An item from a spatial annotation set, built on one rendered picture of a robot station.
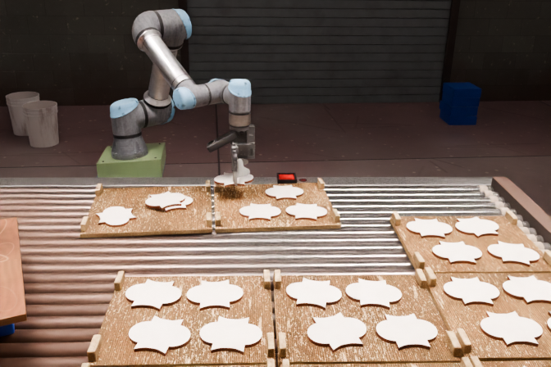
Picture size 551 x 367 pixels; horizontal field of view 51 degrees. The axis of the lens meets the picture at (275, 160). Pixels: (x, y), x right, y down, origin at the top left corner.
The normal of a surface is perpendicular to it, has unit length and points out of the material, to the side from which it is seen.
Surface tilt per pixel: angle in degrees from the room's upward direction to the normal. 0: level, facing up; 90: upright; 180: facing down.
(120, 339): 0
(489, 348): 0
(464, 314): 0
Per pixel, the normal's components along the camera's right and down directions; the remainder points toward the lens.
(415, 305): 0.02, -0.93
